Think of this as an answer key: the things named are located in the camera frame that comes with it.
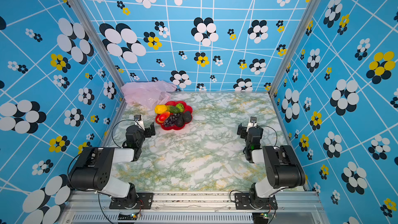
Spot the green orange papaya fruit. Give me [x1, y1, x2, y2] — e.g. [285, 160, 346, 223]
[166, 105, 181, 114]

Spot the pink printed plastic bag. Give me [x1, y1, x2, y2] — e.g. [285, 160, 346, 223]
[121, 81, 177, 110]

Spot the yellow lemon fruit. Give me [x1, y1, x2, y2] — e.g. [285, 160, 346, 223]
[154, 105, 168, 115]

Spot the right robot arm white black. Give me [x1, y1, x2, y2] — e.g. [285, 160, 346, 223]
[235, 122, 306, 210]

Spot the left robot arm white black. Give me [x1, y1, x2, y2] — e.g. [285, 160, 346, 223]
[68, 123, 155, 210]

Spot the red yellow mango fruit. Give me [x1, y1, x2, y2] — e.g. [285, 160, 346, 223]
[158, 112, 171, 123]

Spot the dark purple grape bunch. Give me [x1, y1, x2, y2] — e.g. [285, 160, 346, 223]
[163, 113, 181, 128]

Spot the dark avocado left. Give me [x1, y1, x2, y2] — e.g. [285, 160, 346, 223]
[175, 116, 185, 128]

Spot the dark avocado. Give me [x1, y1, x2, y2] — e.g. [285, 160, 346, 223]
[182, 111, 192, 123]
[175, 116, 185, 128]

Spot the green round fruit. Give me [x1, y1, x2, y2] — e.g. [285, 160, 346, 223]
[176, 103, 185, 113]

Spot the dark avocado right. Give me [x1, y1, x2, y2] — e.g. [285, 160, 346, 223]
[182, 111, 192, 123]

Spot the red flower-shaped plate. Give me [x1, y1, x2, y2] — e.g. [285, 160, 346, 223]
[155, 101, 193, 131]

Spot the right green circuit board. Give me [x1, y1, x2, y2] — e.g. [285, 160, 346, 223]
[252, 213, 269, 223]

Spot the green circuit board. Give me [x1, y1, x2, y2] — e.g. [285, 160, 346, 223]
[252, 213, 269, 223]
[118, 213, 139, 221]

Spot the left green circuit board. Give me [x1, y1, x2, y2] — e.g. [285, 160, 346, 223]
[118, 213, 139, 221]

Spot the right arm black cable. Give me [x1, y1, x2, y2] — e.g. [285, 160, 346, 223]
[260, 125, 278, 147]

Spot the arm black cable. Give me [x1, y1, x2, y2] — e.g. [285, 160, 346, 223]
[260, 125, 278, 147]
[111, 119, 135, 148]

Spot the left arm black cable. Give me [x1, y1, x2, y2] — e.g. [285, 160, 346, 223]
[111, 119, 135, 148]

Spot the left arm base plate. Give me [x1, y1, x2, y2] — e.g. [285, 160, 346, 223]
[109, 192, 154, 210]

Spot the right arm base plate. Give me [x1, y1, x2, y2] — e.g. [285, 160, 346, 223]
[232, 192, 278, 211]

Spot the aluminium front rail frame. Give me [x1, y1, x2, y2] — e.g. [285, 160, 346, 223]
[59, 191, 329, 224]

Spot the left aluminium corner post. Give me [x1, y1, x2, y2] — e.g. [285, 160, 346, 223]
[68, 0, 124, 89]

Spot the aluminium corner post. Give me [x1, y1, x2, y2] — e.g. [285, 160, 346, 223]
[268, 0, 321, 97]
[68, 0, 124, 89]

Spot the right aluminium corner post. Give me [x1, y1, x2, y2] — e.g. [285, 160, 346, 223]
[268, 0, 321, 97]

